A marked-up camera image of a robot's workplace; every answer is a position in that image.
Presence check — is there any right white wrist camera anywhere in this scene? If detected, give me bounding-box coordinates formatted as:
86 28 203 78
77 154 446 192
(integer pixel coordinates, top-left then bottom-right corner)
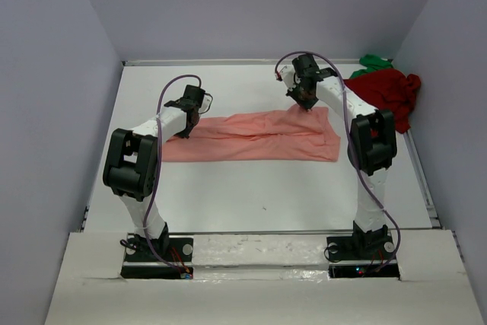
275 65 298 90

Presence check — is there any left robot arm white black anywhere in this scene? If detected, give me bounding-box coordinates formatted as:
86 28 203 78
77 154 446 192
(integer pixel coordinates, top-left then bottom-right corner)
102 84 213 266

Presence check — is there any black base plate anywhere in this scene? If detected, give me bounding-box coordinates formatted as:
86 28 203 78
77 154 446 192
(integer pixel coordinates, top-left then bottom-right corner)
323 236 400 279
119 234 194 280

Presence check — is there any aluminium rail front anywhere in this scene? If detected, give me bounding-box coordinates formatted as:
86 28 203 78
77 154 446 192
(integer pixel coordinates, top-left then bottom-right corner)
170 229 353 236

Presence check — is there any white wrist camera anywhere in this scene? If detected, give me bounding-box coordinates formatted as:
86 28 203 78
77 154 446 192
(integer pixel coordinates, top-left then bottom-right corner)
275 65 298 90
199 93 213 114

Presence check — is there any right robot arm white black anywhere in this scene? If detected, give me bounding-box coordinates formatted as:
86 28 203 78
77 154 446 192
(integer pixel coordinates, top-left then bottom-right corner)
275 52 397 263

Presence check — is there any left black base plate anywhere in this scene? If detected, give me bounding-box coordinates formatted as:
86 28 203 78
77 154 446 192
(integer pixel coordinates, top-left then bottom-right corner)
119 234 194 280

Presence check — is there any green t shirt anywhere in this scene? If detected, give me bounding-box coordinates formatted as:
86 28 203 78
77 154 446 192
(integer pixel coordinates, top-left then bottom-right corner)
350 54 393 78

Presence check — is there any red t shirt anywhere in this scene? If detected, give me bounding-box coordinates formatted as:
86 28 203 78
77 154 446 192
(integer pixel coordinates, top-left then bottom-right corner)
345 69 421 134

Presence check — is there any aluminium rail back edge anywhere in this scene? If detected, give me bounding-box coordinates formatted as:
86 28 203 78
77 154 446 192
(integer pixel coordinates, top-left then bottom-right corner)
122 58 362 66

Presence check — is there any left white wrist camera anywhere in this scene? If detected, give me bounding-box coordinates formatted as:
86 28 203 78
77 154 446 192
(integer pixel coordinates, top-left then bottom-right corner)
199 93 213 114

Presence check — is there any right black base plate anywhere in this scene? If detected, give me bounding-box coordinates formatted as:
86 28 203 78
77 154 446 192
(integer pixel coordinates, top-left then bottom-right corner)
323 236 400 279

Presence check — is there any pink t shirt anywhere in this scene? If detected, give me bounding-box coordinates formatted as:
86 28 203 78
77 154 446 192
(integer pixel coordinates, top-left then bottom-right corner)
162 105 340 163

